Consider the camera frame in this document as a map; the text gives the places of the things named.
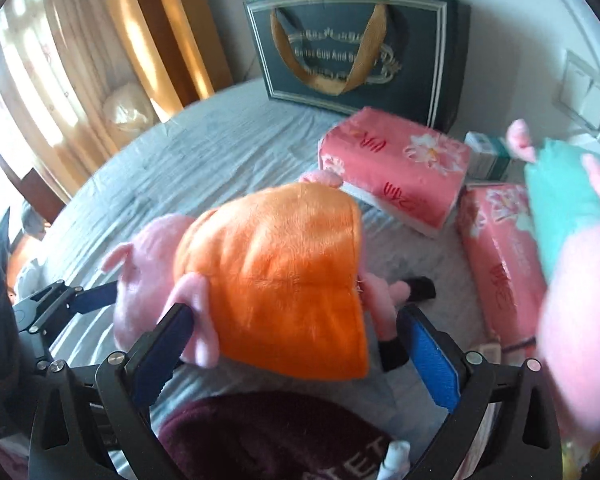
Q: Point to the small white medicine box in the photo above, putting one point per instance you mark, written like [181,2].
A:
[489,158]

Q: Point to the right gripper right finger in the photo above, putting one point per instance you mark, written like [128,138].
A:
[460,386]

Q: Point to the maroon knit hat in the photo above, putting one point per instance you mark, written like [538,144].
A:
[272,435]

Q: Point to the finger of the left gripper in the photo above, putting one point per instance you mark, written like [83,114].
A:
[417,289]
[88,300]

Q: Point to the pink tissue pack by bag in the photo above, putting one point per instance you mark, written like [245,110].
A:
[407,170]

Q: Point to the black gift bag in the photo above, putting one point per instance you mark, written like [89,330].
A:
[406,57]

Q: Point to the pink pig plush orange dress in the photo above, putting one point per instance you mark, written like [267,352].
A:
[274,279]

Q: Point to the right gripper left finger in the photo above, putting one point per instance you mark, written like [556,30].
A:
[129,383]

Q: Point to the white wall socket panel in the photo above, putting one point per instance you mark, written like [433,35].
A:
[578,94]

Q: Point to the pink pig plush teal dress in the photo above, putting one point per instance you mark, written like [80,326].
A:
[563,184]

